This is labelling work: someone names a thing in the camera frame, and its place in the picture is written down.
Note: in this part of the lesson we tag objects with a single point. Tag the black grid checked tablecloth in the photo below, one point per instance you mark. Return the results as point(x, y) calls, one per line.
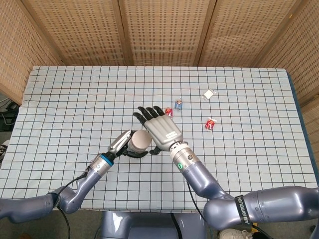
point(74, 104)

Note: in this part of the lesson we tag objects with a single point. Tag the white sneaker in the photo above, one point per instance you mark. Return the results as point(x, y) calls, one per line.
point(234, 234)

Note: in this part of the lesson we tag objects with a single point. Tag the red candy packet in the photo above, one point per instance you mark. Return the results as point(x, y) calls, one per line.
point(210, 123)
point(169, 111)

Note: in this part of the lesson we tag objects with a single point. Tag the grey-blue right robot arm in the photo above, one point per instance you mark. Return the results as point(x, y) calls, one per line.
point(224, 201)

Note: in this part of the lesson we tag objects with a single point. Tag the white candy packet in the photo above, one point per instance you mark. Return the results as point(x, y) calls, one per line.
point(207, 94)

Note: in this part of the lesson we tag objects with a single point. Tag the grey-blue robot torso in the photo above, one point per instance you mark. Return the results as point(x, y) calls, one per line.
point(149, 226)

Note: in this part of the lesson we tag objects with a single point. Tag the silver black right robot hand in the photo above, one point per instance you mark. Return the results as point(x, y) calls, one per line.
point(162, 129)

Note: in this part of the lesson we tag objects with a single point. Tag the woven bamboo screen panel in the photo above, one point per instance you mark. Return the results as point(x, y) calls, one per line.
point(77, 30)
point(246, 30)
point(296, 49)
point(22, 47)
point(164, 30)

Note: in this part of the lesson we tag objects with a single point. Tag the black white patterned item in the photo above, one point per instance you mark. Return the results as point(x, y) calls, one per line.
point(3, 150)

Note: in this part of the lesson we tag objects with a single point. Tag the white and blue Starbucks tumbler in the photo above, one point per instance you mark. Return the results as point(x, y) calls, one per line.
point(141, 142)

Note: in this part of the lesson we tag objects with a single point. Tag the blue candy packet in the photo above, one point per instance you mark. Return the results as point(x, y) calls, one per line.
point(178, 104)

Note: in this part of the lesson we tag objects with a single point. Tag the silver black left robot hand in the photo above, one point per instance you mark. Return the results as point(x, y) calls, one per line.
point(119, 144)

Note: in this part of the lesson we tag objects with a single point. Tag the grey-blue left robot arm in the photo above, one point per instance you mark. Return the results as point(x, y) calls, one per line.
point(72, 189)

